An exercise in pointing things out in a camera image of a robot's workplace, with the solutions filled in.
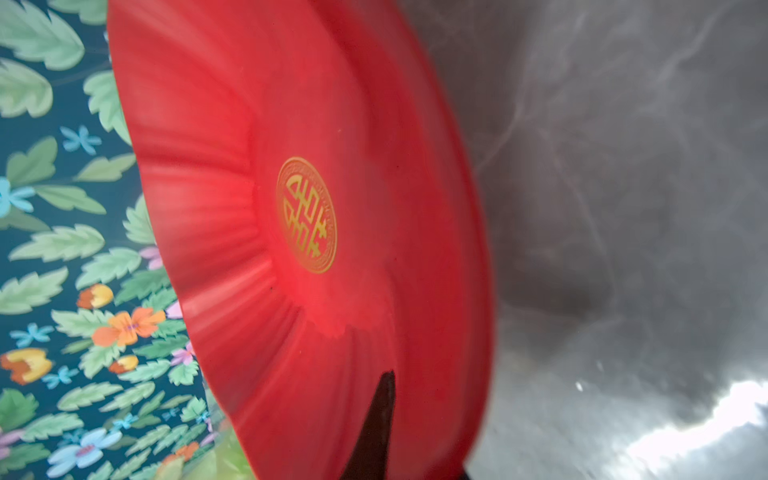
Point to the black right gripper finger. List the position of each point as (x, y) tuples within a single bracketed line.
[(369, 459)]

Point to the red flower-shaped plate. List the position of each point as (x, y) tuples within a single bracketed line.
[(316, 214)]

